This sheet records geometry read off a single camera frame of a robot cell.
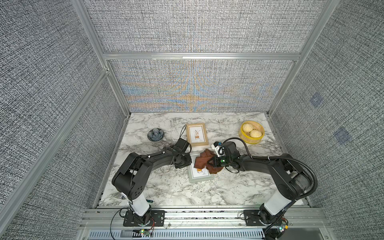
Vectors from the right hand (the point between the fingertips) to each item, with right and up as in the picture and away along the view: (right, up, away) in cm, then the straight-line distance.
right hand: (208, 159), depth 91 cm
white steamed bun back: (+29, +19, +12) cm, 37 cm away
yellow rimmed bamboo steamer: (+27, +14, +10) cm, 32 cm away
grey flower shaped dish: (-35, +14, +13) cm, 40 cm away
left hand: (-10, -3, +1) cm, 10 cm away
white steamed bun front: (+33, +15, +10) cm, 38 cm away
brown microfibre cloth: (-4, -1, -1) cm, 5 cm away
